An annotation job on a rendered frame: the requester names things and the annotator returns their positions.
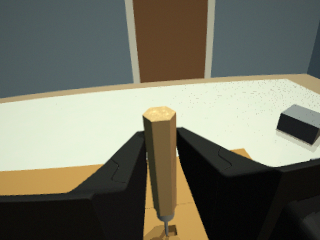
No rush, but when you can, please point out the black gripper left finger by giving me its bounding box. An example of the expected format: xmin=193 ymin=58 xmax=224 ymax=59
xmin=0 ymin=131 xmax=148 ymax=240

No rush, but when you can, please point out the tan wooden floor panel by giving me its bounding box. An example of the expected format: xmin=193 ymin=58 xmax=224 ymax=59
xmin=0 ymin=156 xmax=208 ymax=240

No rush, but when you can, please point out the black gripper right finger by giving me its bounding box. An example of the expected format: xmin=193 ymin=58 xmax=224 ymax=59
xmin=176 ymin=127 xmax=320 ymax=240

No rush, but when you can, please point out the wooden-handled awl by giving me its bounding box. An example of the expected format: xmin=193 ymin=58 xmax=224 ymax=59
xmin=143 ymin=105 xmax=177 ymax=236

